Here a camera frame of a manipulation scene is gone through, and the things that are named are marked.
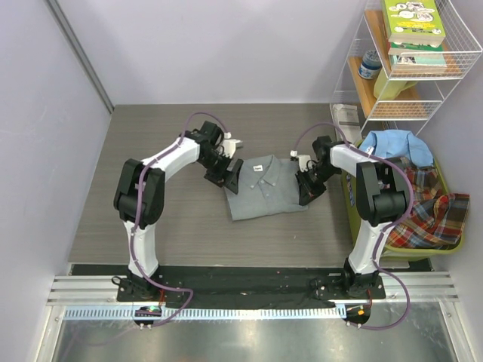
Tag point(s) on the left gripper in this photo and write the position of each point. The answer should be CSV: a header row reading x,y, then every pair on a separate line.
x,y
223,179

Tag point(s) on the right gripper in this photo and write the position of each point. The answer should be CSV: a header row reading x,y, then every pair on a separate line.
x,y
307,191

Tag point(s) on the grey long sleeve shirt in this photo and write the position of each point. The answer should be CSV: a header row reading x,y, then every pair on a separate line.
x,y
266,186

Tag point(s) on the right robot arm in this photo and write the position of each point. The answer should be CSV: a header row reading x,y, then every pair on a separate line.
x,y
383,197

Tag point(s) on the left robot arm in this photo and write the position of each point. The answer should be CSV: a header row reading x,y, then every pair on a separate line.
x,y
140,197

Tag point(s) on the plastic wrapped paper packet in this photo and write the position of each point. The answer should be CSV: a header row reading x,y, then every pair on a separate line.
x,y
346,117

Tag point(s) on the light blue shirt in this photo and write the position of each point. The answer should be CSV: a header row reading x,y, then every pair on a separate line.
x,y
398,144

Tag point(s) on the yellow green cloth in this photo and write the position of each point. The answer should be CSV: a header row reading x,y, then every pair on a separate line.
x,y
385,89

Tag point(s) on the plaid shirt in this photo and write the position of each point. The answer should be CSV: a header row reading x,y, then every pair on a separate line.
x,y
437,218

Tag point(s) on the small blue white jar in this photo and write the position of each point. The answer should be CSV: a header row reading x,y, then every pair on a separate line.
x,y
370,65

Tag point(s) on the lower stacked book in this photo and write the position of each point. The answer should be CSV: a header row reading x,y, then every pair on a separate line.
x,y
417,55

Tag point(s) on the green book on top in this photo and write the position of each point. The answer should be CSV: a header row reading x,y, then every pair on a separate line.
x,y
415,22

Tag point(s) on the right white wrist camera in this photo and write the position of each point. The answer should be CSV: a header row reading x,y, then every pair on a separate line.
x,y
303,161

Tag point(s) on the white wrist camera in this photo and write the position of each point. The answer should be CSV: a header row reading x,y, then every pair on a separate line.
x,y
303,161
229,145

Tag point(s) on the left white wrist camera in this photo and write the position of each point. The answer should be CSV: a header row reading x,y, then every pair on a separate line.
x,y
229,145

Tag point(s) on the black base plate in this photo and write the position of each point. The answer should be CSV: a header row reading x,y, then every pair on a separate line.
x,y
190,290

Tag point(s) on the aluminium rail frame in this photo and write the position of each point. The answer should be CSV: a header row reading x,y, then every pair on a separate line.
x,y
254,314

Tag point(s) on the white wire shelf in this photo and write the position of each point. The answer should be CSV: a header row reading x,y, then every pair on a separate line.
x,y
415,106

